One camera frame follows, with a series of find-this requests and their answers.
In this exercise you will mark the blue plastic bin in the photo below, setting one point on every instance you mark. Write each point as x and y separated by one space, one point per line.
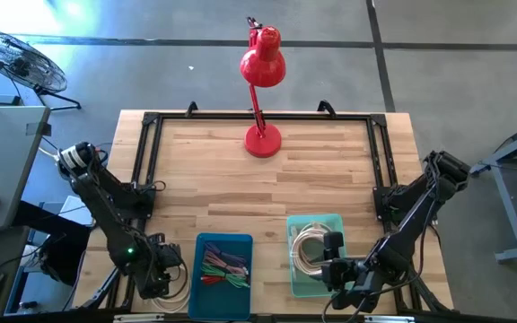
220 305

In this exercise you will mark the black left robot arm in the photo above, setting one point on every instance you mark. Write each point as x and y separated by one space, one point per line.
106 202

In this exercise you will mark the red desk lamp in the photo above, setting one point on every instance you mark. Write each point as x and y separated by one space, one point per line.
263 63

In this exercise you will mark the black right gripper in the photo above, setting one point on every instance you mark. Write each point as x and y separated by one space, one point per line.
344 273

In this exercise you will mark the grey side table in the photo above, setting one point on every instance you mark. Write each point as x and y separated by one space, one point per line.
2 166

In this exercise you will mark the blue-grey metal stand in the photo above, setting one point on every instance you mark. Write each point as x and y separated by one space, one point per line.
507 202

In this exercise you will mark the black aluminium table frame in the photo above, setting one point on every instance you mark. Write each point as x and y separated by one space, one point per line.
204 116

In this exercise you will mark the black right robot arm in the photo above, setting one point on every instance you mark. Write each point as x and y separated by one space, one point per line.
411 224

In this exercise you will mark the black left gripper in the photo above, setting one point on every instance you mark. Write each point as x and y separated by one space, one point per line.
160 269

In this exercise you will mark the black floor fan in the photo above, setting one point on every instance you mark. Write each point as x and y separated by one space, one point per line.
16 60

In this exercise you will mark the teal translucent plastic bin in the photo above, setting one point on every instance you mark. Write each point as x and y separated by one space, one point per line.
312 222

